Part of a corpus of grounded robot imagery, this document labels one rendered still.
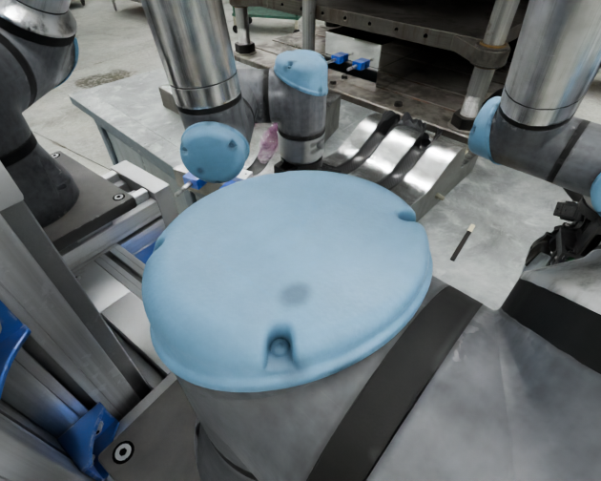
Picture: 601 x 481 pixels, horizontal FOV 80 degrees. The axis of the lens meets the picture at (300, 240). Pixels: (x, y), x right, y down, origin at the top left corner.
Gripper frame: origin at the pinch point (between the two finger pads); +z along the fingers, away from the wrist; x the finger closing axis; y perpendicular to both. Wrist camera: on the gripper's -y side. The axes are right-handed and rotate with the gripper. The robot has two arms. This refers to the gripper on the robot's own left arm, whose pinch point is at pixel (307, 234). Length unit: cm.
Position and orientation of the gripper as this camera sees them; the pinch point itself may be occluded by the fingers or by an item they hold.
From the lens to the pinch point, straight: 75.3
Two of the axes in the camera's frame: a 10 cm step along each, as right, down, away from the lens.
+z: 0.0, 7.2, 7.0
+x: 7.9, 4.3, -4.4
